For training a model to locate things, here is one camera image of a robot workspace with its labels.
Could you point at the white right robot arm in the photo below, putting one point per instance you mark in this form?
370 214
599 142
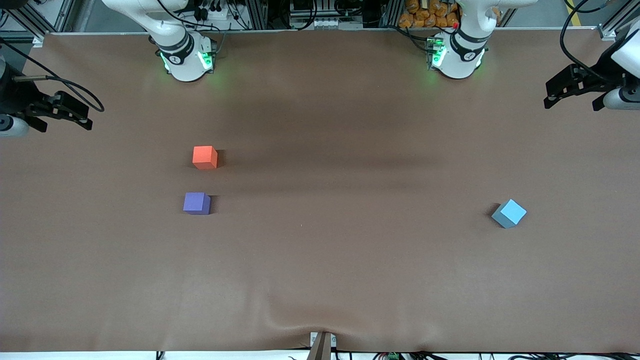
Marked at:
185 67

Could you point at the aluminium corner bracket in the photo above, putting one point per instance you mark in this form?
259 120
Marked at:
38 40
607 33

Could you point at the brown table cover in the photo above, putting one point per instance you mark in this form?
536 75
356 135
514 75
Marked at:
350 250

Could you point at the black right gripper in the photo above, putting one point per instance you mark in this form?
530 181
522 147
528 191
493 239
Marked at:
16 96

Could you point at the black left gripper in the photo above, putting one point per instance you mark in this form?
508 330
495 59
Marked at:
598 73

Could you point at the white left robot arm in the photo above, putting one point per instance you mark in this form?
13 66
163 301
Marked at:
457 65

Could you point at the white power strip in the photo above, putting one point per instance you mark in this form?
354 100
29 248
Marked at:
215 12

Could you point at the light blue foam block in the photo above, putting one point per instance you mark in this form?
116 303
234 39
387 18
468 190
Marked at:
510 214

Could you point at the green terminal connector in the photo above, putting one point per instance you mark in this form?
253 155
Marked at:
392 356

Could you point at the orange foam block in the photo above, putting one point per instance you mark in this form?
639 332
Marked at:
205 157

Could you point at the purple foam block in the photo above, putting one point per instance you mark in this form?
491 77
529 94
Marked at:
196 203

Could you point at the white terminal strip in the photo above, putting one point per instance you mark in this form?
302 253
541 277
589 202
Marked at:
328 23

